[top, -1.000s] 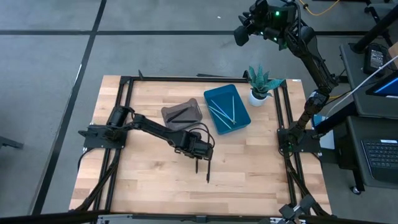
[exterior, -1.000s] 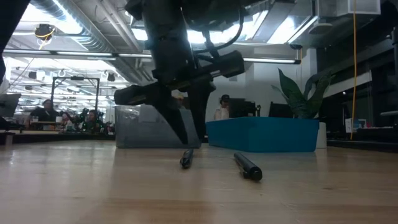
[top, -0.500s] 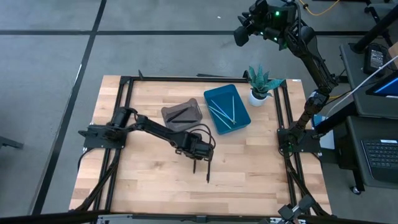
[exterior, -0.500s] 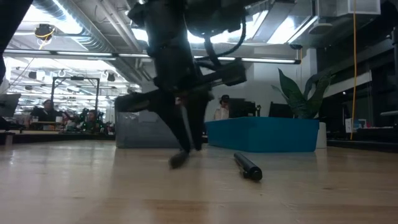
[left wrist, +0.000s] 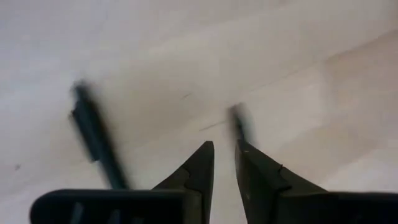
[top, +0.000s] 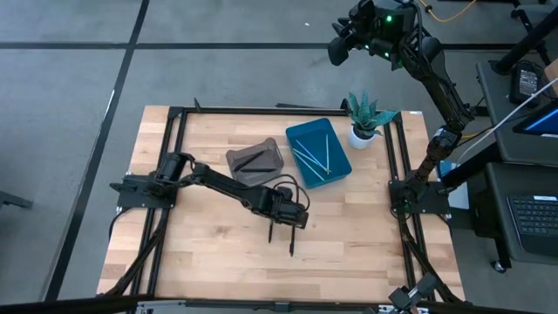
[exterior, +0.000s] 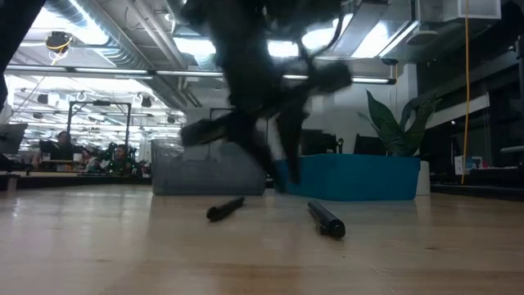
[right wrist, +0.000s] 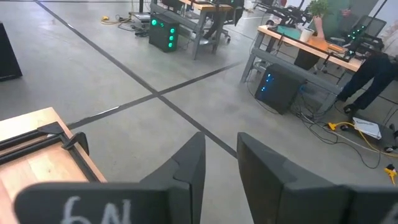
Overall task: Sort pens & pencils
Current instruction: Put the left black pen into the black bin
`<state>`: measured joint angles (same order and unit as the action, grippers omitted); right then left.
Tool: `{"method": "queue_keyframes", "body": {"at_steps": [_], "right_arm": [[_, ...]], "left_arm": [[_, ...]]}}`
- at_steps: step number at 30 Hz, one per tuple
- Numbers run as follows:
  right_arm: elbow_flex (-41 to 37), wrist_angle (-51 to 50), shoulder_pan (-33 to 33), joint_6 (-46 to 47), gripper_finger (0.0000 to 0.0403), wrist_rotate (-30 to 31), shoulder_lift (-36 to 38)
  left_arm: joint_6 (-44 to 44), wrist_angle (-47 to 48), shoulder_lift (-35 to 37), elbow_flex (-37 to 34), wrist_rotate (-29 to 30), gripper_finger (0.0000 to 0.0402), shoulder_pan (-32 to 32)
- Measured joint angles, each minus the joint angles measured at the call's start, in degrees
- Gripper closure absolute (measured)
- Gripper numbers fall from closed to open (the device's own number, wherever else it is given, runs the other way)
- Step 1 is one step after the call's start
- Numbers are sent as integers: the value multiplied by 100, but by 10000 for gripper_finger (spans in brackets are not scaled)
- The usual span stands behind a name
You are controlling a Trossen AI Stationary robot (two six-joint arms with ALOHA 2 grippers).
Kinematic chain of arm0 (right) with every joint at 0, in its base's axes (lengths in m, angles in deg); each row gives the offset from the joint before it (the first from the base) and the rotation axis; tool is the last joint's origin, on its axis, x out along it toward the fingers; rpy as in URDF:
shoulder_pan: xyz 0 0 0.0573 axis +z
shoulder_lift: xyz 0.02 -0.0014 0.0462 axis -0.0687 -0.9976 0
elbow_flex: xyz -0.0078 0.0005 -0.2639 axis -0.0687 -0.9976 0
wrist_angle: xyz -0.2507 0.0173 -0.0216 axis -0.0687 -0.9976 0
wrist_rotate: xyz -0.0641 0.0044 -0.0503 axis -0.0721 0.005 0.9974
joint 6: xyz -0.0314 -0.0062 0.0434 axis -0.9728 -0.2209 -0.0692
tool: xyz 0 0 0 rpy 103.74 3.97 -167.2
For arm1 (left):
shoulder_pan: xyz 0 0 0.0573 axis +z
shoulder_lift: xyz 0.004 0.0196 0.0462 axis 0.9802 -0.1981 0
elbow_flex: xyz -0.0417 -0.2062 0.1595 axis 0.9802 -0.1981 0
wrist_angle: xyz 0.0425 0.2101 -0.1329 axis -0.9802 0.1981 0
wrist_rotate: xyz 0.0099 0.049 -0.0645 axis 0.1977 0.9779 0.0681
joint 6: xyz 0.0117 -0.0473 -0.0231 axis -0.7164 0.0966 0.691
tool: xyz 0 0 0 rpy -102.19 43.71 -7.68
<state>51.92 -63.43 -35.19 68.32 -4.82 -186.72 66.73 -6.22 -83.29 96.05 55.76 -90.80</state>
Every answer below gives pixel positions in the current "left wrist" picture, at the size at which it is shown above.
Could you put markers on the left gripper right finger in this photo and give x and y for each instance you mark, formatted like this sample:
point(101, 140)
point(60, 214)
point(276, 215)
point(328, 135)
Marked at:
point(264, 193)

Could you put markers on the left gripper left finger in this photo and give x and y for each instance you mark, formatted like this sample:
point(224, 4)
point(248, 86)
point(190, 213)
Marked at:
point(192, 186)

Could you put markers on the black pen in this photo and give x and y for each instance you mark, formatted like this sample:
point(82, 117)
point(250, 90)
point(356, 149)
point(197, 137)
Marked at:
point(93, 133)
point(241, 124)

